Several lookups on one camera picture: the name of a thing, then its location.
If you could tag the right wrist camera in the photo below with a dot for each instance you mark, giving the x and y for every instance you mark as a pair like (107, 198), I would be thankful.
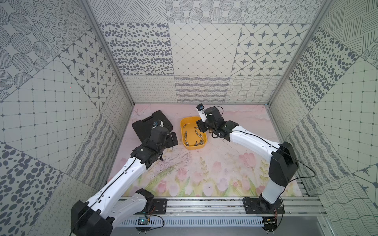
(201, 111)

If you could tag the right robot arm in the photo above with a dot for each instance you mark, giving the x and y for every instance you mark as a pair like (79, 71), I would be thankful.
(281, 158)

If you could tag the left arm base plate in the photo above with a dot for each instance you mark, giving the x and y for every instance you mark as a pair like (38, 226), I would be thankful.
(156, 206)

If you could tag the yellow plastic storage box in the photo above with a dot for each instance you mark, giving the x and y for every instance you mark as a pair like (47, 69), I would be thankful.
(192, 137)

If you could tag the aluminium rail frame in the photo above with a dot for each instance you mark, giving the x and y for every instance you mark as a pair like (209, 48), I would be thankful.
(233, 206)

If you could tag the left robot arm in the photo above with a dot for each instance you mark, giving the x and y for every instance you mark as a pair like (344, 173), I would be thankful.
(102, 212)

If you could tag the black plastic tool case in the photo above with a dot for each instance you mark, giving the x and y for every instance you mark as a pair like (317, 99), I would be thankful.
(143, 127)

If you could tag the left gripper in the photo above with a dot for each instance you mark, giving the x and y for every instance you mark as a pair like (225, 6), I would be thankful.
(171, 138)

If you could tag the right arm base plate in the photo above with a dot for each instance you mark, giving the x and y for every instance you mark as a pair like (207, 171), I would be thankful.
(261, 206)

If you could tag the white slotted cable duct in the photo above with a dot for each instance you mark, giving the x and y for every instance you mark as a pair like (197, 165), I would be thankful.
(191, 221)

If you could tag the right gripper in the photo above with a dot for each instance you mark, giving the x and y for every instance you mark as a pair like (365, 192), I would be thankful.
(201, 126)

